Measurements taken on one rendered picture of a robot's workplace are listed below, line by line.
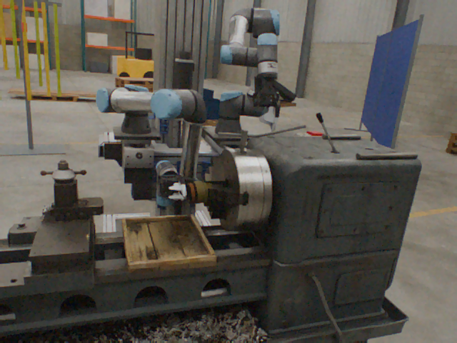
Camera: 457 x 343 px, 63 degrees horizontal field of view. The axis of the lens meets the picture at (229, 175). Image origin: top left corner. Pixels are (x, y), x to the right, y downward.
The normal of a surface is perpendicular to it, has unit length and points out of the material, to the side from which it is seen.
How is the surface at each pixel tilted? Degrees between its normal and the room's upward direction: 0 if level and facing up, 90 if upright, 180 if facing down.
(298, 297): 90
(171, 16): 90
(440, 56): 90
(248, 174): 50
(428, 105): 90
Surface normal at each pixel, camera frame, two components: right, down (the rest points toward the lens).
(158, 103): -0.53, 0.20
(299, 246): 0.32, 0.30
